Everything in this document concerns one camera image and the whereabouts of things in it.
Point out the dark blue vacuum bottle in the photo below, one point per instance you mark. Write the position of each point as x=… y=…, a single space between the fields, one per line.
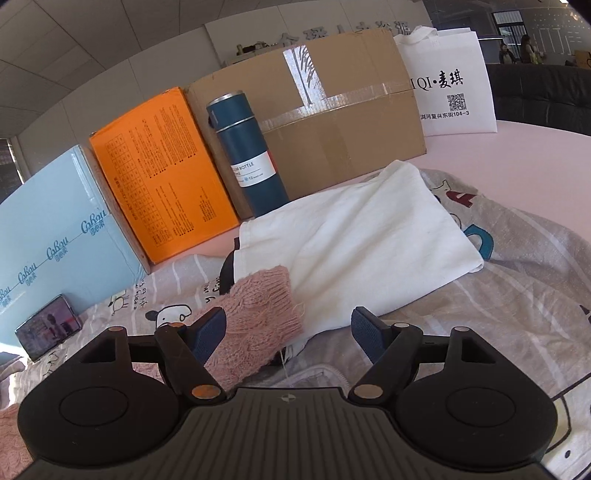
x=249 y=157

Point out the black leather sofa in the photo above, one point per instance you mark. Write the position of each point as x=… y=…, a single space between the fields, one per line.
x=551 y=96

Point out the light blue Cabou box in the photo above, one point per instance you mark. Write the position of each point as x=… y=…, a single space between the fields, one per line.
x=62 y=233

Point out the brown cardboard box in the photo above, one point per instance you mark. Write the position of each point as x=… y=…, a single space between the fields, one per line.
x=330 y=109

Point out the pink knitted sweater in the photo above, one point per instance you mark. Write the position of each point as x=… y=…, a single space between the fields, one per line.
x=109 y=403

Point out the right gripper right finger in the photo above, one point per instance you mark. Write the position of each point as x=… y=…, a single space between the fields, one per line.
x=393 y=351

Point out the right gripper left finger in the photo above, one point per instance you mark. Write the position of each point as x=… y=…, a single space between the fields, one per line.
x=184 y=352

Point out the cartoon print bed sheet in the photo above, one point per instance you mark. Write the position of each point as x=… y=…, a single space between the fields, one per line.
x=531 y=301

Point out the orange box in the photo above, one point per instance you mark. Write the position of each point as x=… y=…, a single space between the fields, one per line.
x=156 y=164

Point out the white tote bag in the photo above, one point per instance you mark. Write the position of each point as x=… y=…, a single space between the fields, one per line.
x=450 y=80

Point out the white folded garment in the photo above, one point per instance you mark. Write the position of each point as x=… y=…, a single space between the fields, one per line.
x=382 y=244

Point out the smartphone playing video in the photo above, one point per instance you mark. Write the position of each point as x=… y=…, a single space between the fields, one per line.
x=48 y=328

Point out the black folded garment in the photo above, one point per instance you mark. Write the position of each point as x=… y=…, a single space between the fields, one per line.
x=226 y=277

